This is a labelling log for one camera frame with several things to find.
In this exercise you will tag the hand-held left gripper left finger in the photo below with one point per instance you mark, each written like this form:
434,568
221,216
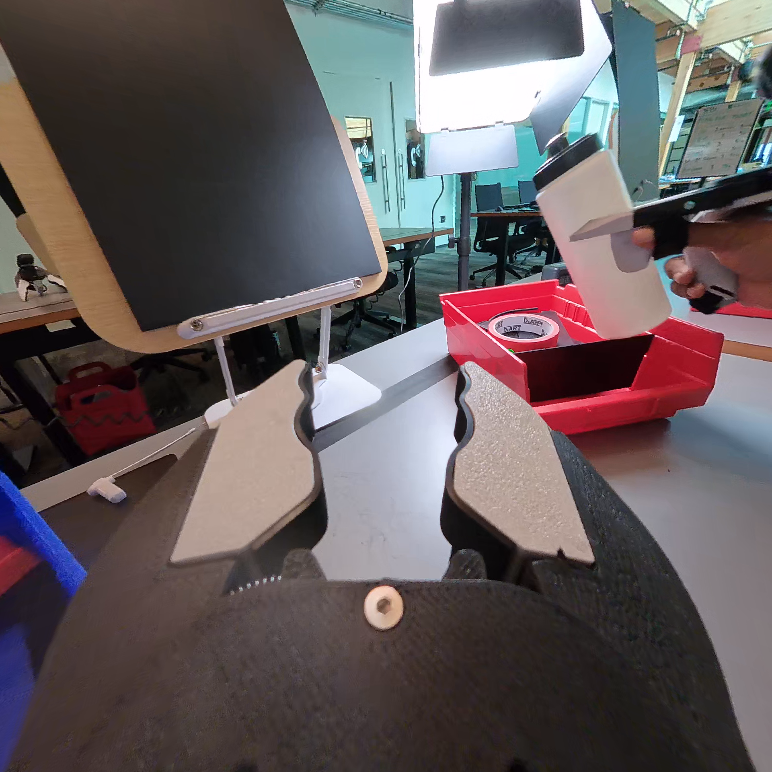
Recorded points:
253,470

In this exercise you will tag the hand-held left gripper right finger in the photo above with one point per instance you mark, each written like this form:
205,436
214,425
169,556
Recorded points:
518,470

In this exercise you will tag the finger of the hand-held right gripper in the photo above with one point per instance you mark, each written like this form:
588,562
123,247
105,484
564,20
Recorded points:
630,253
606,226

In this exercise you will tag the white bottle with black cap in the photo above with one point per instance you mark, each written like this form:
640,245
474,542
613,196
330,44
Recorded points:
609,265

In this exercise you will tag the red plastic bin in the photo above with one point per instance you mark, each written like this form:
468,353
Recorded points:
681,386

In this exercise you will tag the blue plastic bin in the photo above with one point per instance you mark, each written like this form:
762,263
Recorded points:
30,531

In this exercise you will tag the person's right hand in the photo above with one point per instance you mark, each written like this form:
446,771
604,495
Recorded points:
748,259

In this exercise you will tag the whiteboard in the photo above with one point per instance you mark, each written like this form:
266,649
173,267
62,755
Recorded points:
718,139

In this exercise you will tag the black office chair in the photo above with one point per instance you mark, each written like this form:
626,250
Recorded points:
500,223

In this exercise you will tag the black bin divider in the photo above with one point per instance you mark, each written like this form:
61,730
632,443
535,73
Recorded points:
585,368

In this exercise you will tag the pink tape roll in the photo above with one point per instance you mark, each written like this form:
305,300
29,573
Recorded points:
525,330

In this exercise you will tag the light stand pole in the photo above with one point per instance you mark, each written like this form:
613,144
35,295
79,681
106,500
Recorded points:
465,229

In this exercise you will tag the red bin on floor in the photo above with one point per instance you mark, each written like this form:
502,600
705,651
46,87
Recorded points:
102,410

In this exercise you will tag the studio light panel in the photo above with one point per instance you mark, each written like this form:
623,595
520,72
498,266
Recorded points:
500,90

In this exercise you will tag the wooden desk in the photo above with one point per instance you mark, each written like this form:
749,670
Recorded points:
416,238

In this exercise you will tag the small black white device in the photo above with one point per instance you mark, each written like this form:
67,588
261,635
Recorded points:
36,280

